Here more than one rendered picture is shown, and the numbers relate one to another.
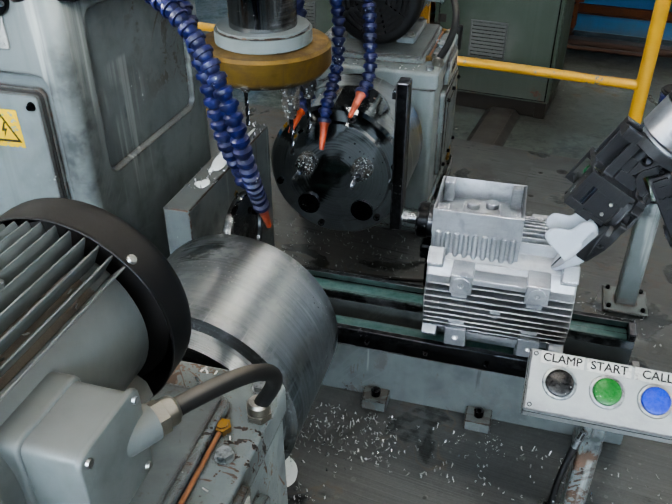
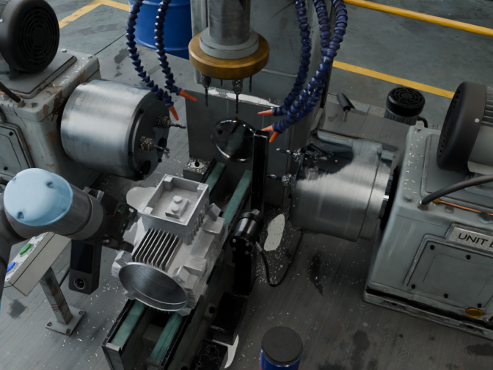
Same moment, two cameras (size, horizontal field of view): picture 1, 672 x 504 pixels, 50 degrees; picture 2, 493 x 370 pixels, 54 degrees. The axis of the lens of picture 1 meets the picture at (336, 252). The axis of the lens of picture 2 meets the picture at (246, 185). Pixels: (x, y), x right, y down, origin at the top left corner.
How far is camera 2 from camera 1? 1.38 m
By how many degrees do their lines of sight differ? 68
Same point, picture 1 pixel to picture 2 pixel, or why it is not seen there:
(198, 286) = (104, 88)
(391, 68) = (404, 175)
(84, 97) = (196, 15)
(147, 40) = (263, 20)
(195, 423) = (17, 88)
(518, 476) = (105, 306)
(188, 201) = (194, 88)
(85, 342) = not seen: outside the picture
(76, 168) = not seen: hidden behind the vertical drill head
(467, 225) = (157, 194)
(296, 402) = (70, 143)
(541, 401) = not seen: hidden behind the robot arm
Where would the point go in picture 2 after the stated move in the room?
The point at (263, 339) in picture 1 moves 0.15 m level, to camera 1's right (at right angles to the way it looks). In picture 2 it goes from (78, 114) to (58, 153)
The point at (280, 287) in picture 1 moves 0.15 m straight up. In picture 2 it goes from (108, 117) to (97, 62)
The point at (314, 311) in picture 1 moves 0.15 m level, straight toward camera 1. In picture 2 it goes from (109, 139) to (48, 136)
